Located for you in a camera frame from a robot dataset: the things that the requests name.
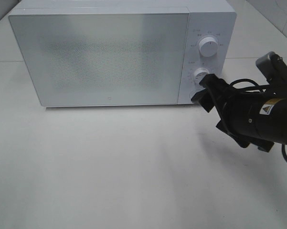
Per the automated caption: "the upper white power knob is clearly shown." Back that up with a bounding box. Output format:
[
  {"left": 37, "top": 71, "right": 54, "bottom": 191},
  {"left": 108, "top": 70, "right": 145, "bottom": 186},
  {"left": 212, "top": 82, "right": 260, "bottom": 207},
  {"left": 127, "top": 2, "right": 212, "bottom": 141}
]
[{"left": 198, "top": 35, "right": 219, "bottom": 57}]

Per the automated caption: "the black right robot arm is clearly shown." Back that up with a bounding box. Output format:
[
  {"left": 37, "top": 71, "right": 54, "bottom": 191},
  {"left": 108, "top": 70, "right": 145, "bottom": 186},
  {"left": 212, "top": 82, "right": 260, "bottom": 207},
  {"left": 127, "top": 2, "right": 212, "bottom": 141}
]
[{"left": 191, "top": 74, "right": 287, "bottom": 152}]

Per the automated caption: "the white timer knob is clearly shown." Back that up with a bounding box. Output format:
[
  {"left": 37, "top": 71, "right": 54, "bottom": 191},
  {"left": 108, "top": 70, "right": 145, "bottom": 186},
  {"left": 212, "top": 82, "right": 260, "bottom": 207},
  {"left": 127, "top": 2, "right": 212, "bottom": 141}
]
[{"left": 193, "top": 67, "right": 210, "bottom": 84}]

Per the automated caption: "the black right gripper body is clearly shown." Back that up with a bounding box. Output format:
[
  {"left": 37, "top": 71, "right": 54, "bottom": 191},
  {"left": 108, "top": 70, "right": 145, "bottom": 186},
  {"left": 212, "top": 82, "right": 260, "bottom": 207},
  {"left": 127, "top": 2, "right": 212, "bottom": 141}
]
[{"left": 191, "top": 74, "right": 274, "bottom": 152}]

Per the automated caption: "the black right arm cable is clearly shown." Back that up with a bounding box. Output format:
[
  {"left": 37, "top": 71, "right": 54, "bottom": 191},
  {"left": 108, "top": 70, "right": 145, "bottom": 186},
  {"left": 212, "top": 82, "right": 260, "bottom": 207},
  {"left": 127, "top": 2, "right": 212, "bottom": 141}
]
[{"left": 229, "top": 80, "right": 287, "bottom": 167}]

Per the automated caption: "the white microwave oven body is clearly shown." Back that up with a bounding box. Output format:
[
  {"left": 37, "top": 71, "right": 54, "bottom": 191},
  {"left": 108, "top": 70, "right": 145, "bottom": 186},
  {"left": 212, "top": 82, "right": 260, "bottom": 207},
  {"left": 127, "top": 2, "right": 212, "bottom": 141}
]
[{"left": 8, "top": 0, "right": 237, "bottom": 105}]

